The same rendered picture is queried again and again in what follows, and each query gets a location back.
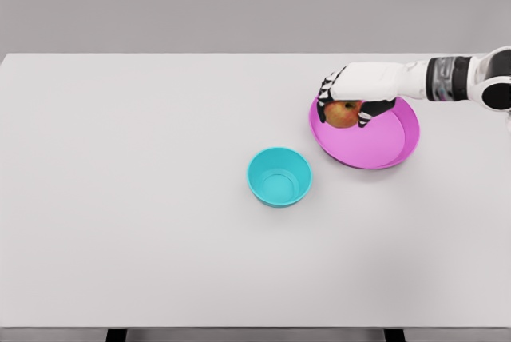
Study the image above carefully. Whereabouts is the red yellow apple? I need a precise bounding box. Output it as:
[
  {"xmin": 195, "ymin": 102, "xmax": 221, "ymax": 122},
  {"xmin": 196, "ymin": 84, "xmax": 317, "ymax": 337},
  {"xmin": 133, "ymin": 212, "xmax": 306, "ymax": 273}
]
[{"xmin": 323, "ymin": 100, "xmax": 363, "ymax": 129}]

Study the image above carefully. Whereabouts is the blue bowl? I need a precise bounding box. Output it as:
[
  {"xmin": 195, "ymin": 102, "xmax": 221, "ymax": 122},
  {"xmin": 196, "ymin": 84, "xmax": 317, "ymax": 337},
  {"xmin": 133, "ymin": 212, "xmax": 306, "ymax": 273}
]
[{"xmin": 246, "ymin": 147, "xmax": 313, "ymax": 209}]

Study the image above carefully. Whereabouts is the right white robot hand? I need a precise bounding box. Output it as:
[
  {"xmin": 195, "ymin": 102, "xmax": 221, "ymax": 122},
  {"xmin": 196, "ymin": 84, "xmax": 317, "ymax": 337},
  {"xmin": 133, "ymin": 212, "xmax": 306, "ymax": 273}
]
[{"xmin": 316, "ymin": 62, "xmax": 402, "ymax": 129}]

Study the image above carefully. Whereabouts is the pink plate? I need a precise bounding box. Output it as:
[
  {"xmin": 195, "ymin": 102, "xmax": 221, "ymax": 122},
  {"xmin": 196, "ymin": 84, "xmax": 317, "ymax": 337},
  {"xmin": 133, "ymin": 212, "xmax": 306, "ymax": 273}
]
[{"xmin": 308, "ymin": 94, "xmax": 421, "ymax": 171}]

